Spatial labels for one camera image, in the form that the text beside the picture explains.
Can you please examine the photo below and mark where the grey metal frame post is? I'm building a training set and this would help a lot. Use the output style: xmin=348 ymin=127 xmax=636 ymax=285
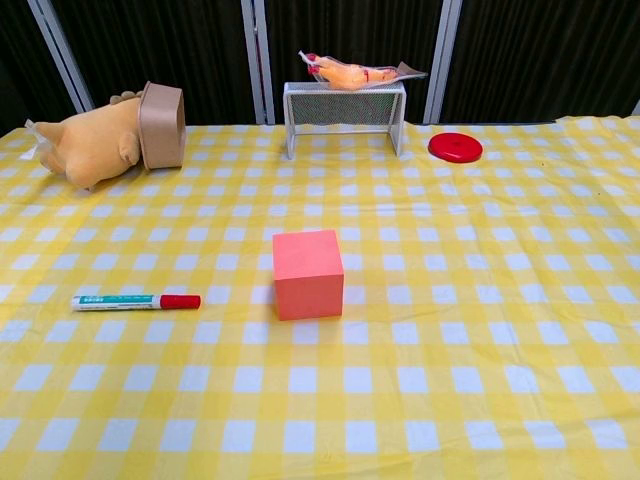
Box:
xmin=422 ymin=0 xmax=464 ymax=125
xmin=240 ymin=0 xmax=277 ymax=126
xmin=27 ymin=0 xmax=96 ymax=114

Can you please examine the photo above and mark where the rubber chicken in plastic bag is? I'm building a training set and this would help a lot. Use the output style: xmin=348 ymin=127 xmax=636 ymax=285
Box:
xmin=297 ymin=50 xmax=430 ymax=92

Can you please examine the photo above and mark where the red round plastic lid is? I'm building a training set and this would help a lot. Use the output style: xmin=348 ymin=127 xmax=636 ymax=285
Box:
xmin=427 ymin=132 xmax=485 ymax=164

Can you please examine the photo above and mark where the pink cube block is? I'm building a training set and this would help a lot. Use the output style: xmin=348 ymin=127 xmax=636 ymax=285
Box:
xmin=272 ymin=229 xmax=346 ymax=322

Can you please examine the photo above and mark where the red capped white marker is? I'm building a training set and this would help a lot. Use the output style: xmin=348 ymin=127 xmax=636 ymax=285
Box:
xmin=71 ymin=293 xmax=203 ymax=313

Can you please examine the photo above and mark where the yellow white checkered tablecloth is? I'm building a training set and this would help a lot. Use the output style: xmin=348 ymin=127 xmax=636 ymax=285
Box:
xmin=0 ymin=114 xmax=640 ymax=480

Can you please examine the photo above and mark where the tan plush toy animal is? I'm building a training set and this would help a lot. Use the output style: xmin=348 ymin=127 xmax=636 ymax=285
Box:
xmin=24 ymin=90 xmax=143 ymax=191

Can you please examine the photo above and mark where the white mesh metal shelf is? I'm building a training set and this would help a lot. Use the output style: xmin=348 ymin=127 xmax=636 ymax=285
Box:
xmin=283 ymin=80 xmax=406 ymax=160

